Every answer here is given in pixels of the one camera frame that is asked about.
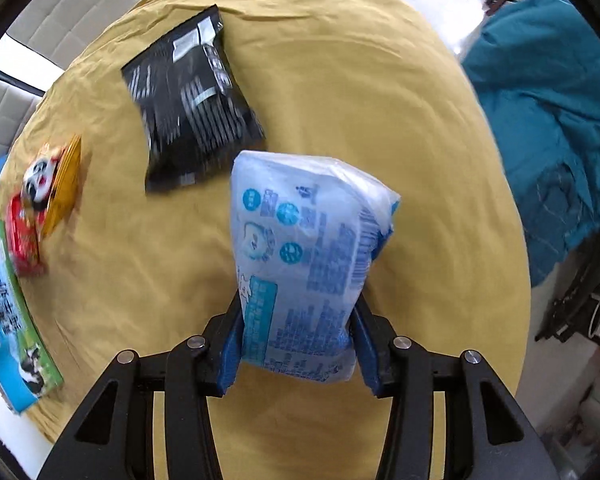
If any black folding stand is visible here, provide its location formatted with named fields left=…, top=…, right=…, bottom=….
left=535, top=232, right=600, bottom=343

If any black snack bag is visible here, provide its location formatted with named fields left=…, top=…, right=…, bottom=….
left=121, top=4, right=267, bottom=194

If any green and blue milk carton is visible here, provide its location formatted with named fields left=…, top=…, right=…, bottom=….
left=0, top=220, right=64, bottom=415

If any teal blanket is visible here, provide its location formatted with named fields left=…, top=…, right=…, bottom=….
left=461, top=0, right=600, bottom=288

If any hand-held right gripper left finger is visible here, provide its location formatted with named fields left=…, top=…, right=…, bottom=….
left=36, top=291, right=245, bottom=480

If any yellow bed sheet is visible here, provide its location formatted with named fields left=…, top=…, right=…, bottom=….
left=0, top=0, right=532, bottom=480

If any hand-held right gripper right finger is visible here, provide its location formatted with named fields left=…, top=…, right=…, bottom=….
left=349, top=296, right=566, bottom=480

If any white and blue tissue pack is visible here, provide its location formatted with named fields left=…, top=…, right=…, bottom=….
left=229, top=149, right=401, bottom=383

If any orange panda snack packet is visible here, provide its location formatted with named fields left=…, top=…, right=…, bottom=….
left=22, top=135, right=83, bottom=238

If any red snack packet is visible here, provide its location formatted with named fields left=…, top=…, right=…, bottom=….
left=6, top=195, right=47, bottom=277

